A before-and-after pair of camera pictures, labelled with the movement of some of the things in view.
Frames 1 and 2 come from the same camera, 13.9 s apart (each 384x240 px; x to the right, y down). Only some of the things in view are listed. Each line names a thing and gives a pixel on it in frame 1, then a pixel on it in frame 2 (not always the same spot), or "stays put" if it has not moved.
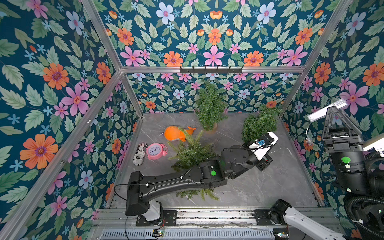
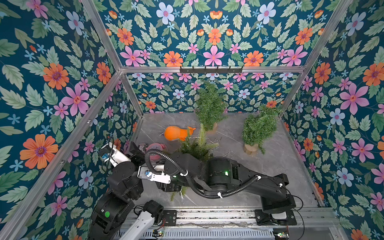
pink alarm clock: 155,151 stays put
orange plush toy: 173,133 stays put
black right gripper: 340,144 -> 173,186
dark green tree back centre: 211,108 stays put
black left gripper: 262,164 -> 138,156
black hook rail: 212,70 stays put
